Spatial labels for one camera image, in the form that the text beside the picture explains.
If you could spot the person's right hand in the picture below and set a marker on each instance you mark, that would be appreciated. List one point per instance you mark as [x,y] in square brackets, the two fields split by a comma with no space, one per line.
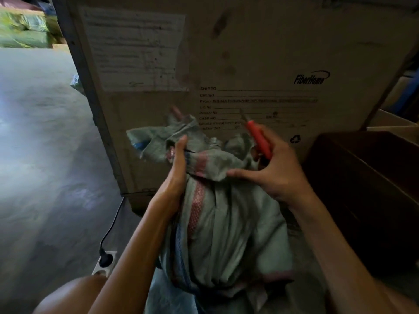
[284,174]

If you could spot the person's left hand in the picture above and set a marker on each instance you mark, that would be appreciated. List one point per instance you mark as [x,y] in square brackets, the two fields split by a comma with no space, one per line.
[176,179]

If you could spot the person's left thumb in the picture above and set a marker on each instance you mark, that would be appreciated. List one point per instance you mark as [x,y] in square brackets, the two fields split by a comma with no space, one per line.
[182,148]

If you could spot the person's right thumb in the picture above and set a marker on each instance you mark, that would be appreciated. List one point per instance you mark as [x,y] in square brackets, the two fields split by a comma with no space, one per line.
[244,175]

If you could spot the green woven sack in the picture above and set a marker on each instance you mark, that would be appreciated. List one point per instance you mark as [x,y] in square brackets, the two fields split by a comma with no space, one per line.
[226,232]

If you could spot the person's right forearm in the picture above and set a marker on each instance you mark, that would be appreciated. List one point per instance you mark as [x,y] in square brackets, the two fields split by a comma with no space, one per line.
[330,255]

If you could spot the person's left forearm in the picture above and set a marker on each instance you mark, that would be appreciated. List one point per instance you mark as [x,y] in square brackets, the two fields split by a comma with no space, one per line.
[137,258]

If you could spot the white paper label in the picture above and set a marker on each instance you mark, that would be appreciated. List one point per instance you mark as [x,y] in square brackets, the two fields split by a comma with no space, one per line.
[134,48]

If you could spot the large printed cardboard box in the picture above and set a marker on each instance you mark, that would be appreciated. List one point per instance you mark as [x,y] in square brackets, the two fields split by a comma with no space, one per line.
[248,52]

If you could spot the crumpled green plastic bag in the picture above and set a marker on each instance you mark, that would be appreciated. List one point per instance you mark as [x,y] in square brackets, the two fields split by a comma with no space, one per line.
[77,84]

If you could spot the dark brown box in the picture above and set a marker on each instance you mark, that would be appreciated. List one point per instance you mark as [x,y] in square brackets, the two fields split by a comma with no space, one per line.
[366,192]

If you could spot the white power strip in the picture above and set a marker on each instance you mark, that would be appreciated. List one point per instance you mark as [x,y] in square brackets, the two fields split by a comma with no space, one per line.
[109,269]

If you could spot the beige cardboard box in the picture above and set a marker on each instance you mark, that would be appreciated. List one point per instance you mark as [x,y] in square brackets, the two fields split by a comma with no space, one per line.
[396,125]

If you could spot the person's left leg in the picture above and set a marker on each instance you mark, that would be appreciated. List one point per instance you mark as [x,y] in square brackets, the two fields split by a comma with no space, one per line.
[72,295]

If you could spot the pile of green sacks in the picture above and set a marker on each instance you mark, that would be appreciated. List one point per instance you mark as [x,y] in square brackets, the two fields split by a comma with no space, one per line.
[24,31]

